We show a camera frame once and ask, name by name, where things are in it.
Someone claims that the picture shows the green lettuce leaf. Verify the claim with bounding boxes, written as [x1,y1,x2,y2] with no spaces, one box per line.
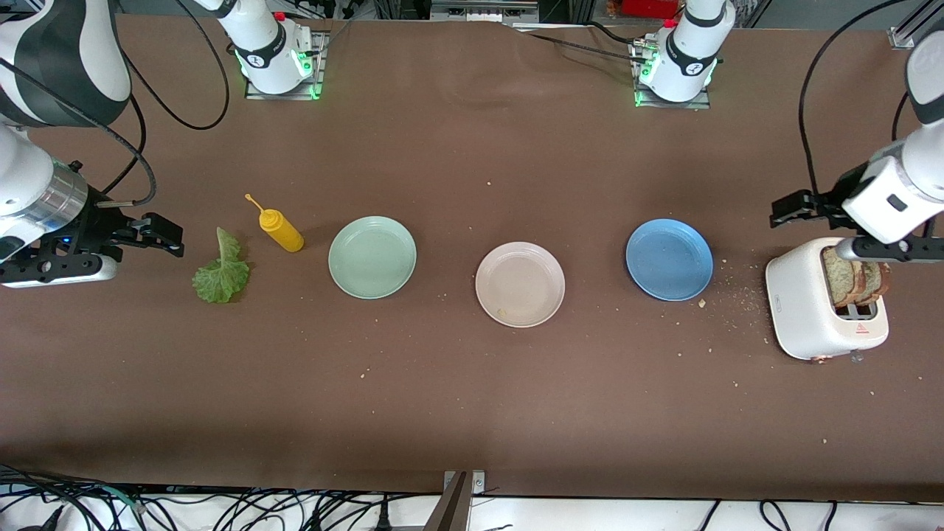
[192,227,251,305]

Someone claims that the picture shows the brown crust bread slice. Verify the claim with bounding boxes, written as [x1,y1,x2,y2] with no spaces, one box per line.
[821,247,865,308]
[859,260,892,305]

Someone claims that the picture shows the yellow mustard squeeze bottle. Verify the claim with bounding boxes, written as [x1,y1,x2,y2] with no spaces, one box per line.
[245,193,305,254]

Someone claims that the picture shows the blue plate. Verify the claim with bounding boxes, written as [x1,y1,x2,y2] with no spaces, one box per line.
[625,218,714,302]

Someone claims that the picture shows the pale green plate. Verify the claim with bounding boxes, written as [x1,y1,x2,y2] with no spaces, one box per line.
[328,215,417,300]

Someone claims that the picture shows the beige plate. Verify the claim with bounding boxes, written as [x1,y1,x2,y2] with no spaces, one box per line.
[475,242,566,328]

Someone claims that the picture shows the white toaster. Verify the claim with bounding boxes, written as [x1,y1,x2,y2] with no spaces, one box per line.
[765,237,891,364]

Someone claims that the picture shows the red box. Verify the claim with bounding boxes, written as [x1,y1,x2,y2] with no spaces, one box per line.
[618,0,683,21]

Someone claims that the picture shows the brown table cover sheet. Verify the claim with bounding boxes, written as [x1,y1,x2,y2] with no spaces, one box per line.
[0,13,944,504]

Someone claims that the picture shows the grey power strip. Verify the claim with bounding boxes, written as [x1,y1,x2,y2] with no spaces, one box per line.
[430,0,541,24]

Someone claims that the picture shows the grey metal pole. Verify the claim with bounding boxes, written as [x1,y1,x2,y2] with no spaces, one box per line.
[423,472,470,531]

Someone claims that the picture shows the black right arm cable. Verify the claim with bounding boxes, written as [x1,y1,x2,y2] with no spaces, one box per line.
[0,0,231,207]

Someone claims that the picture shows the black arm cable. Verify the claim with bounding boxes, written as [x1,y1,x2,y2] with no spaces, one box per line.
[0,0,231,207]
[799,0,912,196]

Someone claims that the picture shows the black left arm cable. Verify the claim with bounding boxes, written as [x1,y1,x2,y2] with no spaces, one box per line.
[799,0,912,196]

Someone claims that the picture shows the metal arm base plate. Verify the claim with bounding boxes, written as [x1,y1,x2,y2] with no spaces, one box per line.
[631,37,712,110]
[245,29,327,100]

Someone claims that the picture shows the aluminium frame profile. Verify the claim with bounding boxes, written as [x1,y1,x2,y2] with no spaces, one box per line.
[889,0,931,51]

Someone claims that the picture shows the black base cable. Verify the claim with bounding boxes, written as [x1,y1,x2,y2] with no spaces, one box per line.
[525,31,650,66]
[586,21,639,46]

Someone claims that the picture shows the black cable tangle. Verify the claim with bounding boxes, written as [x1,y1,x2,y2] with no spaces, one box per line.
[0,463,517,531]

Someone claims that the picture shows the small metal bracket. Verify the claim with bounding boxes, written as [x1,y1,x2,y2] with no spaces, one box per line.
[442,470,487,496]

